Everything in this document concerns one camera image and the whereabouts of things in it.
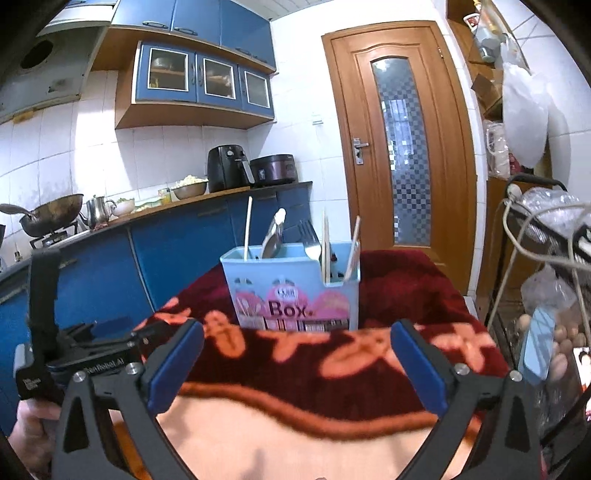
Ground white hanging plastic bag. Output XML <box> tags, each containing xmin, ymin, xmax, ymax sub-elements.
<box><xmin>501</xmin><ymin>39</ymin><xmax>555</xmax><ymax>168</ymax></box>

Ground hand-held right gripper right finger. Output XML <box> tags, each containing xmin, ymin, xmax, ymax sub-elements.
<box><xmin>390</xmin><ymin>318</ymin><xmax>543</xmax><ymax>480</ymax></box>

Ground blue upper wall cabinet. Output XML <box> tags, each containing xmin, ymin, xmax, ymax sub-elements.
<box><xmin>111</xmin><ymin>0</ymin><xmax>278</xmax><ymax>72</ymax></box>

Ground black wire rack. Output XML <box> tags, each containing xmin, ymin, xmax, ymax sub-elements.
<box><xmin>480</xmin><ymin>174</ymin><xmax>591</xmax><ymax>462</ymax></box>

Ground black air fryer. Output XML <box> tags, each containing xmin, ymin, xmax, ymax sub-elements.
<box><xmin>207</xmin><ymin>144</ymin><xmax>254</xmax><ymax>193</ymax></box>

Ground cardboard box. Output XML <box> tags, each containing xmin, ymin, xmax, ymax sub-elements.
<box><xmin>471</xmin><ymin>74</ymin><xmax>502</xmax><ymax>108</ymax></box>

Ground person's left hand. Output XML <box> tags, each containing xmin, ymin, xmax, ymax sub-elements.
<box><xmin>9</xmin><ymin>401</ymin><xmax>63</xmax><ymax>476</ymax></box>

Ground clear plastic bag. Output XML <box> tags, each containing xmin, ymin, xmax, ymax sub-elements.
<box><xmin>519</xmin><ymin>187</ymin><xmax>591</xmax><ymax>241</ymax></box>

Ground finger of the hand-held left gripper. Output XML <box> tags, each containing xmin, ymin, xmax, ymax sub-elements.
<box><xmin>99</xmin><ymin>318</ymin><xmax>183</xmax><ymax>357</ymax></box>
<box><xmin>62</xmin><ymin>322</ymin><xmax>100</xmax><ymax>344</ymax></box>

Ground wooden shelf cabinet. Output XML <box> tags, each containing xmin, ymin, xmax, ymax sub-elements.
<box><xmin>447</xmin><ymin>0</ymin><xmax>555</xmax><ymax>296</ymax></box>

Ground metal kettle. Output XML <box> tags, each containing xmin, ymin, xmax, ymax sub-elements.
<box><xmin>85</xmin><ymin>195</ymin><xmax>116</xmax><ymax>230</ymax></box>

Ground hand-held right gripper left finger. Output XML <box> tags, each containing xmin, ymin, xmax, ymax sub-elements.
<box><xmin>53</xmin><ymin>318</ymin><xmax>206</xmax><ymax>480</ymax></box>

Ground pink and white packaged bag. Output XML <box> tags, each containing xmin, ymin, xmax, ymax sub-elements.
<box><xmin>484</xmin><ymin>119</ymin><xmax>513</xmax><ymax>178</ymax></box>

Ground grey plastic jug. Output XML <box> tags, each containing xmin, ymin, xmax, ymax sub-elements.
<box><xmin>475</xmin><ymin>23</ymin><xmax>502</xmax><ymax>63</ymax></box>

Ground black wok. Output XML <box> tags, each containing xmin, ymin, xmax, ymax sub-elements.
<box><xmin>0</xmin><ymin>194</ymin><xmax>85</xmax><ymax>237</ymax></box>

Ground metal spoon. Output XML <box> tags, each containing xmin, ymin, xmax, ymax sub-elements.
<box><xmin>261</xmin><ymin>217</ymin><xmax>285</xmax><ymax>259</ymax></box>

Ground metal bowl with food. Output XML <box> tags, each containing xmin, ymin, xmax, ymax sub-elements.
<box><xmin>171</xmin><ymin>175</ymin><xmax>209</xmax><ymax>200</ymax></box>

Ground light blue utensil holder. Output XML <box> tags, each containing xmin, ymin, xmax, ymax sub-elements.
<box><xmin>220</xmin><ymin>242</ymin><xmax>362</xmax><ymax>334</ymax></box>

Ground red floral blanket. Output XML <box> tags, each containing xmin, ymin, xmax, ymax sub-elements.
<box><xmin>111</xmin><ymin>249</ymin><xmax>550</xmax><ymax>480</ymax></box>

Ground blue glass-door wall cabinet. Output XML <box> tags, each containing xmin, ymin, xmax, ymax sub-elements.
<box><xmin>115</xmin><ymin>41</ymin><xmax>278</xmax><ymax>130</ymax></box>

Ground light blue lid box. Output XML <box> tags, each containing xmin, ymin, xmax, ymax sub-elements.
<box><xmin>519</xmin><ymin>307</ymin><xmax>557</xmax><ymax>386</ymax></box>

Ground smartphone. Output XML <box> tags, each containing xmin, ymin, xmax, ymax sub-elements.
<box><xmin>573</xmin><ymin>346</ymin><xmax>591</xmax><ymax>395</ymax></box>

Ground dark rice cooker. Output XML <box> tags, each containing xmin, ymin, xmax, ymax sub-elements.
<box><xmin>249</xmin><ymin>154</ymin><xmax>298</xmax><ymax>188</ymax></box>

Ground blue base cabinets with counter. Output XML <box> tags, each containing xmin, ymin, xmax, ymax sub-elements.
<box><xmin>0</xmin><ymin>181</ymin><xmax>314</xmax><ymax>411</ymax></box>

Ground wooden door with glass panel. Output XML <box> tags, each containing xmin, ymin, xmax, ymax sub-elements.
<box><xmin>321</xmin><ymin>21</ymin><xmax>476</xmax><ymax>296</ymax></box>

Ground gas stove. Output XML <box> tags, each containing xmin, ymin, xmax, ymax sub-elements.
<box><xmin>30</xmin><ymin>220</ymin><xmax>90</xmax><ymax>250</ymax></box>

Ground white cable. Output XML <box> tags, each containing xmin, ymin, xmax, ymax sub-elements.
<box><xmin>485</xmin><ymin>194</ymin><xmax>591</xmax><ymax>333</ymax></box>

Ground grey range hood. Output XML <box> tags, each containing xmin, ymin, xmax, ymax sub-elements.
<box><xmin>0</xmin><ymin>23</ymin><xmax>109</xmax><ymax>123</ymax></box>

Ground pile of eggs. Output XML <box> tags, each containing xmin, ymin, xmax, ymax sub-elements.
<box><xmin>515</xmin><ymin>314</ymin><xmax>578</xmax><ymax>384</ymax></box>

